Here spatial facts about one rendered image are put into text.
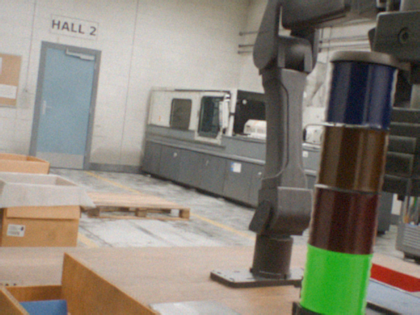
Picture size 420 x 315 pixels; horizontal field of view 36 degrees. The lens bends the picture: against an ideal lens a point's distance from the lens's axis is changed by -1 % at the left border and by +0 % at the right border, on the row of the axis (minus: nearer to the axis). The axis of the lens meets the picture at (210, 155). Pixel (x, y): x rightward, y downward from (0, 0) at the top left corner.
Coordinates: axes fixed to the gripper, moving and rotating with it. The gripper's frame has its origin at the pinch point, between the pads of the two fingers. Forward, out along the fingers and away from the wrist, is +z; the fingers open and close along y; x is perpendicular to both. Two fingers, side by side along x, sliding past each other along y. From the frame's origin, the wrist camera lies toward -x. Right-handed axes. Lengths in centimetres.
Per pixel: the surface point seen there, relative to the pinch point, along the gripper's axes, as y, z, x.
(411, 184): -15.3, 1.3, -25.7
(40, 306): -48.3, 8.3, -3.4
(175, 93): 153, -216, 1016
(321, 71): 316, -172, 754
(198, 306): -30.1, 12.3, 3.7
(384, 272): 1.3, 14.1, 16.5
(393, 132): -13.1, -3.8, -20.2
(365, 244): -28, 4, -43
